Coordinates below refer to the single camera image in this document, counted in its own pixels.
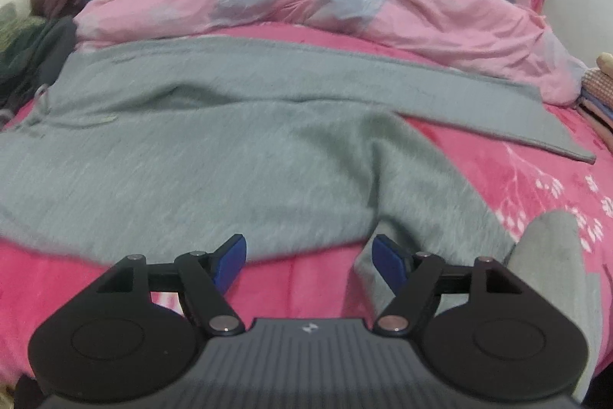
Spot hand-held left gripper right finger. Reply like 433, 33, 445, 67
371, 234, 523, 337

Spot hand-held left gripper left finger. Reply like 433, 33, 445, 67
96, 234, 247, 337

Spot grey pants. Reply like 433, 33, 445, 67
0, 36, 605, 407

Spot stack of folded clothes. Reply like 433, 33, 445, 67
575, 69, 613, 151

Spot pink floral blanket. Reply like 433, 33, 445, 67
0, 23, 613, 409

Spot pink patterned quilt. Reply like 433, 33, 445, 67
74, 0, 591, 106

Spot dark grey knit garment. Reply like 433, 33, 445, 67
0, 16, 78, 123

